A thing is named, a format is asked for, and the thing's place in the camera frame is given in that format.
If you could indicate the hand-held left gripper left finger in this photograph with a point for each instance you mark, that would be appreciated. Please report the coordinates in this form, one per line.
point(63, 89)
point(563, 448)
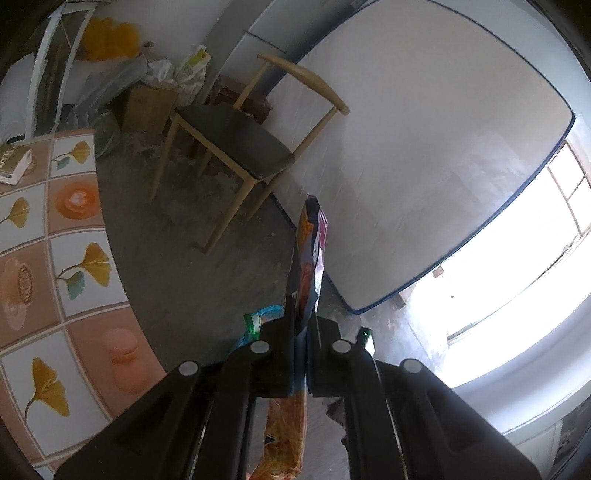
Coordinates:
point(291, 369)

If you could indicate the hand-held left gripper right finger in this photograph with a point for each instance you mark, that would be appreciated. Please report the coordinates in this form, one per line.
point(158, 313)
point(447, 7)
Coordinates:
point(311, 369)

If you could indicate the blue plastic basket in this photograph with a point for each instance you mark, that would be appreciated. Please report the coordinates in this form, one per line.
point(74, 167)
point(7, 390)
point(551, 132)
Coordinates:
point(270, 314)

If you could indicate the dark orange snack bag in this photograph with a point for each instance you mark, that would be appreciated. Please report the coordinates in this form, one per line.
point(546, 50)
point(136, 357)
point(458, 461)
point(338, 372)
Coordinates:
point(307, 258)

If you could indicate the bright green plastic wrapper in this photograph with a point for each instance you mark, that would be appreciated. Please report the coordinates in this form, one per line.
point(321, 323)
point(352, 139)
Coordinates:
point(251, 323)

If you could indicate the bright window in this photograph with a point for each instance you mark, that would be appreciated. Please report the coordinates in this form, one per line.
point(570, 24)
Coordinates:
point(531, 277)

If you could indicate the white mattress blue edge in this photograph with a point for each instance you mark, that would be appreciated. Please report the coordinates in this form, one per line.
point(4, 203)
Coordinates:
point(438, 138)

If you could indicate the wooden chair black seat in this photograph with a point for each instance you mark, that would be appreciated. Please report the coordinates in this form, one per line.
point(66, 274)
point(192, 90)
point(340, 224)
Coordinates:
point(231, 134)

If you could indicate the leaf patterned tablecloth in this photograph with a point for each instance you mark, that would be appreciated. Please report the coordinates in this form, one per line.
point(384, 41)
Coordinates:
point(55, 277)

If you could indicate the dark brown wooden stool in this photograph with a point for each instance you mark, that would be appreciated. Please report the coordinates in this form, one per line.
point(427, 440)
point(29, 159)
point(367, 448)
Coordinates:
point(247, 99)

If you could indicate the white plastic bags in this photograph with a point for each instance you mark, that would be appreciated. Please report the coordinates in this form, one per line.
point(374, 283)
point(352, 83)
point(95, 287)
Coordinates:
point(184, 69)

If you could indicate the clear plastic sheeting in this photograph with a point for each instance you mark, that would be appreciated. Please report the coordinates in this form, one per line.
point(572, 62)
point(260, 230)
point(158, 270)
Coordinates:
point(106, 87)

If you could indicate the gold cardboard box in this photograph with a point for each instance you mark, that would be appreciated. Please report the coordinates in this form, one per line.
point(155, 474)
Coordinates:
point(14, 164)

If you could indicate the yellow plastic bag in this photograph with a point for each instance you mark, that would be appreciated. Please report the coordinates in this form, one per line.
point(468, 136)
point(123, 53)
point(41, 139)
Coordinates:
point(108, 39)

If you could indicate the white foam padding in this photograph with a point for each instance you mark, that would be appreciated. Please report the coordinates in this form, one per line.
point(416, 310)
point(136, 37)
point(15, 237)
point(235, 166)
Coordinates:
point(16, 97)

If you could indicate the white metal shelf frame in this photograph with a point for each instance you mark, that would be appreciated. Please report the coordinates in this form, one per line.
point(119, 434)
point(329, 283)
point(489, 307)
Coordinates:
point(44, 69)

